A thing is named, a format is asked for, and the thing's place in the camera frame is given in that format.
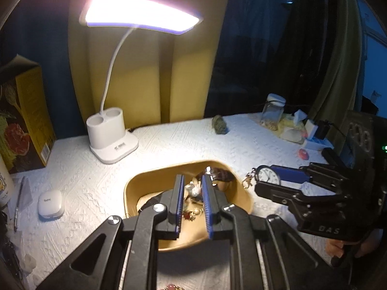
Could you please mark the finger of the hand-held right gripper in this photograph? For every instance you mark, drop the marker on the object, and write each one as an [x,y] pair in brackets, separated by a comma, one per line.
[272,191]
[291,174]

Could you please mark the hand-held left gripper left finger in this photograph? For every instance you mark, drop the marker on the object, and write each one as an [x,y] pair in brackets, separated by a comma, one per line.
[177,208]

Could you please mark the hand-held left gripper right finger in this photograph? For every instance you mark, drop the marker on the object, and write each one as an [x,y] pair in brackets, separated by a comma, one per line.
[209,208]

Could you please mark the silver pocket watch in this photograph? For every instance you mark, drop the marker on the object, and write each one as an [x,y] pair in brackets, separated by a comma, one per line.
[265,174]

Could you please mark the tan oval tray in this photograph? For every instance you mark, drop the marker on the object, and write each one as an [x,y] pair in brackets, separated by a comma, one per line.
[134,193]

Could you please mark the person's right hand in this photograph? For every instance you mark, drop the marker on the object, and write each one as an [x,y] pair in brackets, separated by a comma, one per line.
[335,247]

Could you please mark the small red round object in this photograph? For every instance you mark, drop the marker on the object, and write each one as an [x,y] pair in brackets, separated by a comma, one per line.
[304,153]

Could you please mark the clear plastic bag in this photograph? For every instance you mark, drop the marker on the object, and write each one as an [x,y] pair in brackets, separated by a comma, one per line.
[290,131]

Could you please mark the small black box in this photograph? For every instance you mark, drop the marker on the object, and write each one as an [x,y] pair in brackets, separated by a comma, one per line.
[323,128]

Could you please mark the glass jar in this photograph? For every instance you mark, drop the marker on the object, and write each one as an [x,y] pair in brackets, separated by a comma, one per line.
[272,113]

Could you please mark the grey-green stone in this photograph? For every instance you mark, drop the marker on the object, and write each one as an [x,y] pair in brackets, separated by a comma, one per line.
[220,124]

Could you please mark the white textured tablecloth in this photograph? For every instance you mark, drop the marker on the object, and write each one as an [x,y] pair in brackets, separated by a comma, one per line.
[90,175]

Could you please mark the white desk lamp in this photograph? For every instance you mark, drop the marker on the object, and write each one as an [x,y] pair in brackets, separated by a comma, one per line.
[113,139]

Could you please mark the white earbuds case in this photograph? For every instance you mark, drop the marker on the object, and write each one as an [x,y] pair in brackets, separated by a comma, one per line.
[50,205]

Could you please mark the dark green hanging cloth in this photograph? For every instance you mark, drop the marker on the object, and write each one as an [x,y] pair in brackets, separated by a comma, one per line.
[335,51]

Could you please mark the small white crumpled object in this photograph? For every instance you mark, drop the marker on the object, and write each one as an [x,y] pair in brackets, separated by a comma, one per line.
[29,263]

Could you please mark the silver pen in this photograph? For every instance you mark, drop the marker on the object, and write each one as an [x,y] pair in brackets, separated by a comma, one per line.
[18,205]

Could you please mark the white bottle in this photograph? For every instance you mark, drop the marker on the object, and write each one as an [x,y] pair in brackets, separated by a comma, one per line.
[4,184]

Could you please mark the yellow printed cardboard box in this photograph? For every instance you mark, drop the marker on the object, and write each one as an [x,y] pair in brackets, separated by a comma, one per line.
[24,120]

